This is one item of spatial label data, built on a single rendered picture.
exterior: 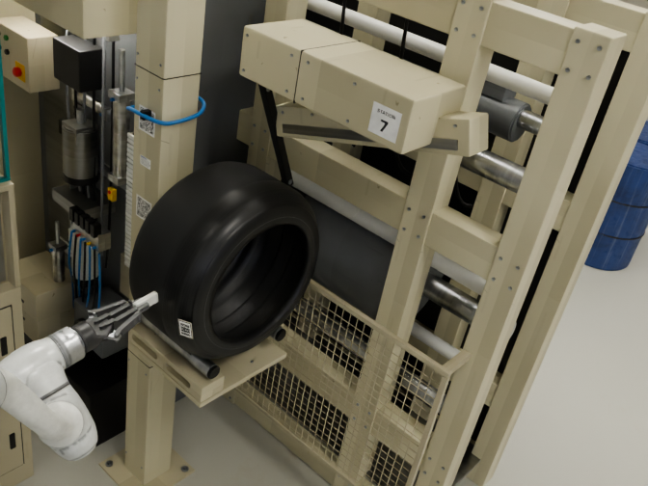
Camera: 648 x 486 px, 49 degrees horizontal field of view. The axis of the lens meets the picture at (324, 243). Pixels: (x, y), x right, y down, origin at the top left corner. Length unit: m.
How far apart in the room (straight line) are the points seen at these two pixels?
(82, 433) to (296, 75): 1.06
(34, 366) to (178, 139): 0.76
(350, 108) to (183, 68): 0.48
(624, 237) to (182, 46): 3.69
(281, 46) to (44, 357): 1.00
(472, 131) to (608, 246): 3.31
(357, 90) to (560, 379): 2.53
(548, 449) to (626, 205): 1.97
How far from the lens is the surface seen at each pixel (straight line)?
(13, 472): 2.99
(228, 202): 1.88
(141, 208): 2.24
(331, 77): 1.90
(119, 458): 3.08
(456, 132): 1.86
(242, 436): 3.19
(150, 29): 2.01
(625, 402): 4.08
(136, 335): 2.31
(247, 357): 2.33
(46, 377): 1.77
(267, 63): 2.06
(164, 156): 2.10
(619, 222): 5.01
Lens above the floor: 2.34
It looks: 31 degrees down
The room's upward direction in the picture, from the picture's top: 11 degrees clockwise
